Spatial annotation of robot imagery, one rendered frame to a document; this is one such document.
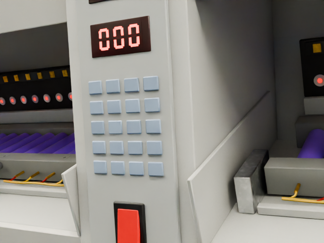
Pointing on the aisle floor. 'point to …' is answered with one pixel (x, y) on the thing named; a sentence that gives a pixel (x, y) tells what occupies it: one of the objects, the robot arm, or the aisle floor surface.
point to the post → (197, 85)
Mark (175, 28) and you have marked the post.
